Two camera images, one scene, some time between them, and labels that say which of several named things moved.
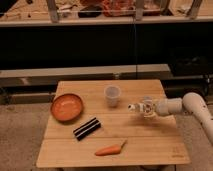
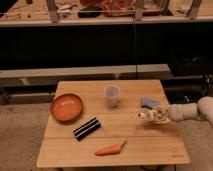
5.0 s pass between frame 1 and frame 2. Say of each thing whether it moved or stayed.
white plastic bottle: moved
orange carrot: stayed
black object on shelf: stayed
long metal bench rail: stayed
